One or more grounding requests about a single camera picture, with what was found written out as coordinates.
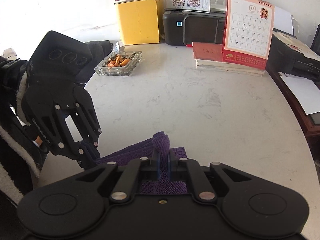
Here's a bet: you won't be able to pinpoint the purple towel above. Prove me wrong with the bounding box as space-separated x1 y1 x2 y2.
96 131 188 195

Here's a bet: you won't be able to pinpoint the black rounded printer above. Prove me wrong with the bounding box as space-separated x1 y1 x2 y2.
162 8 228 47

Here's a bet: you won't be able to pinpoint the computer monitor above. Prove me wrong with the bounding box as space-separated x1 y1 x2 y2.
310 24 320 55

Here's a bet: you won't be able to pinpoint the papers on printer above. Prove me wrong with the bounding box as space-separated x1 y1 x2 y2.
272 31 320 62

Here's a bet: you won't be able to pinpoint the yellow box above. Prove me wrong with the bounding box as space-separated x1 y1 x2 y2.
114 0 165 46

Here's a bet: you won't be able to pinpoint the glass ashtray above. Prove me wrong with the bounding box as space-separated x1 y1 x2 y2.
94 51 143 77

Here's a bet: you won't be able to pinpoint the black inkjet printer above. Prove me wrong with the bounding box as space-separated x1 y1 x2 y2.
265 31 320 82

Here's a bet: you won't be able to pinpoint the person's fleece-lined jacket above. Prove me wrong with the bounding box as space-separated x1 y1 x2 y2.
0 115 49 205

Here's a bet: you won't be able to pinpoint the dark wooden desk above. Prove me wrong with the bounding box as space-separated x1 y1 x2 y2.
266 69 320 147

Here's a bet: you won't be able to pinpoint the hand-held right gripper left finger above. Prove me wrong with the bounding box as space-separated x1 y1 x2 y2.
75 150 160 202

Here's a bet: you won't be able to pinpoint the pale book stack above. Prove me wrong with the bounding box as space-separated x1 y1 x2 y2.
195 59 265 77

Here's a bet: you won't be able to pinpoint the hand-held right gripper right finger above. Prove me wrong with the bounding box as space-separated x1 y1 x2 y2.
167 150 252 201

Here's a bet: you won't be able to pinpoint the desk calendar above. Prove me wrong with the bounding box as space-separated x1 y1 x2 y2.
221 0 275 70

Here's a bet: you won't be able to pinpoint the red cover book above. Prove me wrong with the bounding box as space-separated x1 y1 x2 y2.
192 42 224 67

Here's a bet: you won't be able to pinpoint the white paper sheet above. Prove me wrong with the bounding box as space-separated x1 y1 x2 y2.
279 72 320 116

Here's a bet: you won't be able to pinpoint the person's left forearm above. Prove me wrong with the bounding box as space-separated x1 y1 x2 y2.
0 55 34 125

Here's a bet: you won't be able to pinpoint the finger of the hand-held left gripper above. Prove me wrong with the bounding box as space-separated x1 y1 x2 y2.
74 100 102 162
51 104 98 170

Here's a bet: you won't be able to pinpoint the white paper in printer tray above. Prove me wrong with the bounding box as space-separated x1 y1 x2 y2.
273 6 293 35

